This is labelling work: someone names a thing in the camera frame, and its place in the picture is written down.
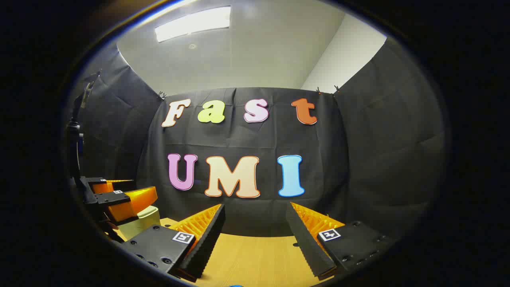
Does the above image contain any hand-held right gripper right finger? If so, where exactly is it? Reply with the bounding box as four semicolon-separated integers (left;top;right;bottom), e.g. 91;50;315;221
285;202;399;279

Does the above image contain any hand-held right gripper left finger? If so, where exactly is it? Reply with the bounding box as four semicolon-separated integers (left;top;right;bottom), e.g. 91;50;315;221
120;203;226;283

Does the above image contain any pale green desktop garbage bin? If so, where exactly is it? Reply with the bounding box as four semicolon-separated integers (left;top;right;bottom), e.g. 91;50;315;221
118;205;161;240

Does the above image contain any wooden desktop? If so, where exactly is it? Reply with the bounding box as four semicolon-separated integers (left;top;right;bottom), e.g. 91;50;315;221
115;217;340;287

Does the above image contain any black backdrop cloth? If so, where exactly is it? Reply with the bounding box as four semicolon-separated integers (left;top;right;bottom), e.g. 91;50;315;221
64;38;449;240

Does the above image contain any ceiling light panel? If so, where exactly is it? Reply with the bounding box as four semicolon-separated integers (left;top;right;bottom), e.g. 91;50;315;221
155;6;231;43

